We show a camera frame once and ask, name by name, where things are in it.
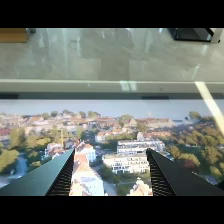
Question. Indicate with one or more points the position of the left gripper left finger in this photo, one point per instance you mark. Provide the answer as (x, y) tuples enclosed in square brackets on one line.
[(43, 180)]

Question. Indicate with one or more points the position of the silver frame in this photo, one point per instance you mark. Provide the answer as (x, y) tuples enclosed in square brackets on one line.
[(100, 86)]

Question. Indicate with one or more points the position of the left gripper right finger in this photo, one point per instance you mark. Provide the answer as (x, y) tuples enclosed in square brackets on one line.
[(176, 181)]

